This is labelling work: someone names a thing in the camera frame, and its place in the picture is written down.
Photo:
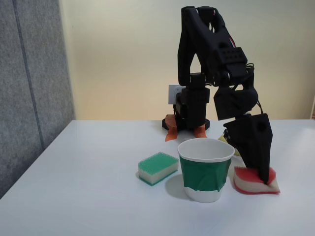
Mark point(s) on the red sponge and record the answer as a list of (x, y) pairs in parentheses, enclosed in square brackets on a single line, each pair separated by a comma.
[(246, 183)]

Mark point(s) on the yellow sponge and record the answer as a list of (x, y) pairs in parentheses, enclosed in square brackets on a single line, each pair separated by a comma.
[(222, 138)]

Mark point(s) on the white paper cup green tape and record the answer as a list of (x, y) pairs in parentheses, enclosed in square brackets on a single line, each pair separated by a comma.
[(205, 174)]

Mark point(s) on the wooden furniture edge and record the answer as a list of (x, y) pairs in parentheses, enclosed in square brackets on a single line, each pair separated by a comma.
[(313, 109)]

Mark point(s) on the green sponge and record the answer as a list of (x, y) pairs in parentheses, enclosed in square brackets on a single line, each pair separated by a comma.
[(157, 167)]

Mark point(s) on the grey fabric partition panel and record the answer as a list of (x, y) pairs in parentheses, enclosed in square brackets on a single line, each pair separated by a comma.
[(29, 86)]

